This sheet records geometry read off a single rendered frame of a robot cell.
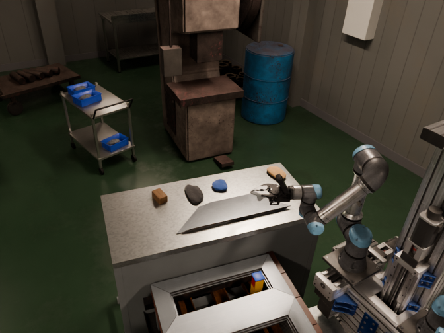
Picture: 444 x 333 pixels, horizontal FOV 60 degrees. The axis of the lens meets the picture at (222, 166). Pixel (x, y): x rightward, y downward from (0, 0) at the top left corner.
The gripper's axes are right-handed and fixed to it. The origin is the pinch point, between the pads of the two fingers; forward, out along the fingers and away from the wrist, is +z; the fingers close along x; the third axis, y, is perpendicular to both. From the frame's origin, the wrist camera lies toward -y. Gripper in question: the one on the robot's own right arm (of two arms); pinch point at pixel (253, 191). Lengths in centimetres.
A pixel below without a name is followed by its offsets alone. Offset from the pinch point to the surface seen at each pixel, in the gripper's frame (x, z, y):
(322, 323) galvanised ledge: -36, -42, 74
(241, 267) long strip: -4, 1, 61
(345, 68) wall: 320, -187, 105
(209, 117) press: 234, 1, 120
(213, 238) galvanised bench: 3.4, 18.1, 41.5
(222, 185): 49, 9, 45
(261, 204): 29, -14, 43
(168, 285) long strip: -15, 44, 59
